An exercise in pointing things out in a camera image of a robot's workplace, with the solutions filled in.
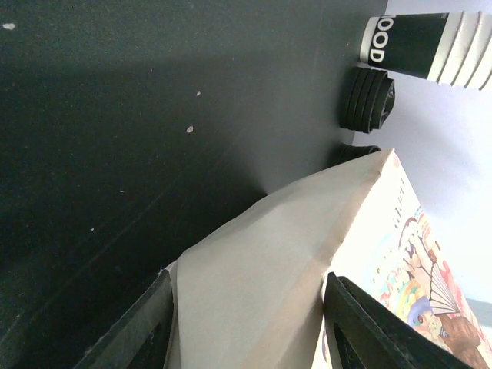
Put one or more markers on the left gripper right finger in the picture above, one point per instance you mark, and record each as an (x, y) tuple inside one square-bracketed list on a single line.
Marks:
[(362, 333)]

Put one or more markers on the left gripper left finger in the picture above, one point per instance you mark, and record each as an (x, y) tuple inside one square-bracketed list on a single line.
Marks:
[(145, 326)]

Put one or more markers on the cream bear paper bag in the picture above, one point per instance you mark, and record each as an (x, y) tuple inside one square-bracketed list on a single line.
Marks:
[(250, 294)]

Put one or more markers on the black cup lid stack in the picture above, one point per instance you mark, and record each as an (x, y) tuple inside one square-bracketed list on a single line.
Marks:
[(367, 99)]

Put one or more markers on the stack of white cups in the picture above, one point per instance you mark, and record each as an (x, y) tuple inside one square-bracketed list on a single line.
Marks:
[(447, 48)]

